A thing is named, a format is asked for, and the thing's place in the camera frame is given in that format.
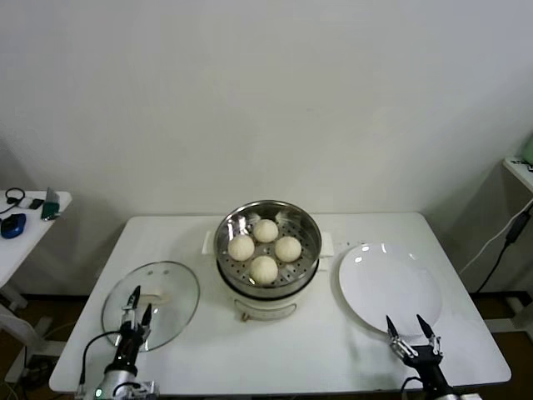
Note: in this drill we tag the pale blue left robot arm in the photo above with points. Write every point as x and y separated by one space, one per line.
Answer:
112 381

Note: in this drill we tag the stainless steel steamer basket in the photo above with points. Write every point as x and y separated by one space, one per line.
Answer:
304 241

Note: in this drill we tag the white side table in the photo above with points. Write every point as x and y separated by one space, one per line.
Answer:
25 250

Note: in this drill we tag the white steamed baozi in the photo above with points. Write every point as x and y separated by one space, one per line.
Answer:
265 230
263 270
241 248
288 248

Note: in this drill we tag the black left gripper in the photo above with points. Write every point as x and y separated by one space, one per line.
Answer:
128 350

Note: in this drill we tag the blue computer mouse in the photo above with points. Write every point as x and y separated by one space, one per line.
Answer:
13 225

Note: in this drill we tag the white round plate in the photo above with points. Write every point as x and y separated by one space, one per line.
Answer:
387 283

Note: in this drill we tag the small dark shelf item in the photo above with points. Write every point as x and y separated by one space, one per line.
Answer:
525 164

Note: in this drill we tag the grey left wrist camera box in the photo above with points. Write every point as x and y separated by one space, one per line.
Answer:
139 387

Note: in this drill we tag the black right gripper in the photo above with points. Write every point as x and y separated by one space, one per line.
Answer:
426 364

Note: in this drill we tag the green and grey board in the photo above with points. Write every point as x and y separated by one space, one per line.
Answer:
51 208

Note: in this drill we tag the pale green object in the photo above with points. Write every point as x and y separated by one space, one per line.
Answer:
529 150

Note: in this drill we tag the small white device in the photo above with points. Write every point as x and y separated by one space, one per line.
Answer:
27 203

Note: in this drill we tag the dark floor power strip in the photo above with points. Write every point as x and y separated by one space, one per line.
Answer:
39 366

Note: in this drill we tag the small black device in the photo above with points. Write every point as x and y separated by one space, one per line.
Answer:
37 203

